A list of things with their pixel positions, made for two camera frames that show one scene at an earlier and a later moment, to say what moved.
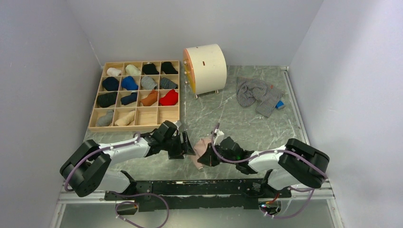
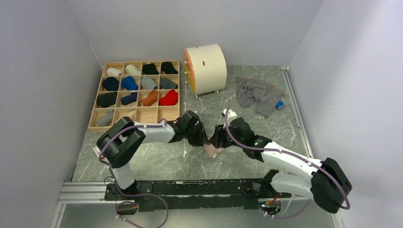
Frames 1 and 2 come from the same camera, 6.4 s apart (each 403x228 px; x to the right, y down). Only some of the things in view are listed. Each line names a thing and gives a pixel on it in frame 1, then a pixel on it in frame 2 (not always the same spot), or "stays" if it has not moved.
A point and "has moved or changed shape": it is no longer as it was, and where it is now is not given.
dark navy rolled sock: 129,99 stays
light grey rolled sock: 105,120 stays
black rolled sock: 149,69 stays
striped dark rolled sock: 165,83 stays
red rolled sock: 170,98 stays
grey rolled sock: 148,83 stays
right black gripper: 208,157 to 217,139
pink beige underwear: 199,148 has moved or changed shape
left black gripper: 185,147 to 201,138
